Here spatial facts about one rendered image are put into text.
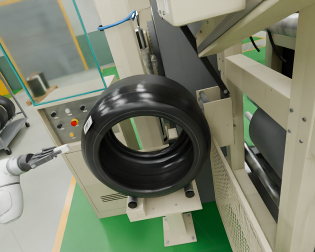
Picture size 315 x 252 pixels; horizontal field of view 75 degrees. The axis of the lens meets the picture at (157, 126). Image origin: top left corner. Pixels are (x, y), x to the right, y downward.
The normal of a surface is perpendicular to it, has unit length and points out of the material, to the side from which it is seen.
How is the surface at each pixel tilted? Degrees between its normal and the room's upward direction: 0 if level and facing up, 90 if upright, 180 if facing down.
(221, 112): 90
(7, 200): 65
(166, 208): 0
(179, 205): 0
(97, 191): 90
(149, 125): 90
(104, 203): 90
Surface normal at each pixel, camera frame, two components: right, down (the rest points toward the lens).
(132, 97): -0.11, -0.29
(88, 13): 0.18, 0.46
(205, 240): -0.22, -0.84
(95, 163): -0.15, 0.51
